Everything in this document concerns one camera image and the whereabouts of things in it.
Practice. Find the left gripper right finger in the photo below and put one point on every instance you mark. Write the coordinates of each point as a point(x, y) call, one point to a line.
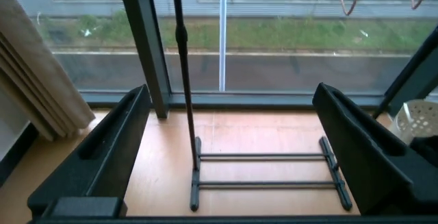
point(369, 169)

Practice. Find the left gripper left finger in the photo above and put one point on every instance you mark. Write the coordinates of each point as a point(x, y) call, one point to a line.
point(102, 155)

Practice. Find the heap of clothes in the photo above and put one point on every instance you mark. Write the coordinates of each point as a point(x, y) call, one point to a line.
point(427, 148)

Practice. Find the white laundry basket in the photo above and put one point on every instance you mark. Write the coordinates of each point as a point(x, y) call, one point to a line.
point(417, 118)

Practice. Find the black clothes rack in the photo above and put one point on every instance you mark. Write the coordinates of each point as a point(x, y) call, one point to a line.
point(184, 80)

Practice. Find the beige curtain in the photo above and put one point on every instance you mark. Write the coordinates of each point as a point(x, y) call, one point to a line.
point(34, 80)

